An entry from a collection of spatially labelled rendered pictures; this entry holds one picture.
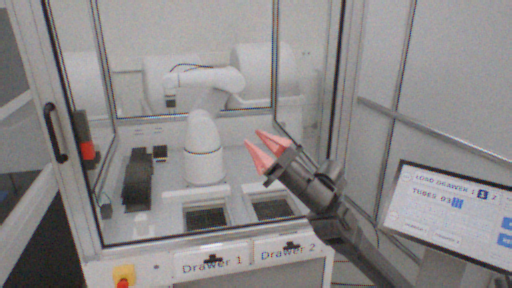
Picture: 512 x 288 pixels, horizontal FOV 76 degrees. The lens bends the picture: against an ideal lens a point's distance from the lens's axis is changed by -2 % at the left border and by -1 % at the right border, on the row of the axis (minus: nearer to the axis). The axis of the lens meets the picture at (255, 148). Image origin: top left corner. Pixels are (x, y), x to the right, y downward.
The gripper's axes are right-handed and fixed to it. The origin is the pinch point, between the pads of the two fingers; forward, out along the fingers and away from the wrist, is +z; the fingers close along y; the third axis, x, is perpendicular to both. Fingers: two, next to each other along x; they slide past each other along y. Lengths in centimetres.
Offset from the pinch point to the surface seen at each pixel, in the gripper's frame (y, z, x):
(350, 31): 58, 5, -16
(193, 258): -21, -8, -73
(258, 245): -1, -24, -71
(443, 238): 44, -71, -46
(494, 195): 64, -73, -34
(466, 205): 57, -69, -40
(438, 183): 60, -59, -45
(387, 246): 93, -117, -183
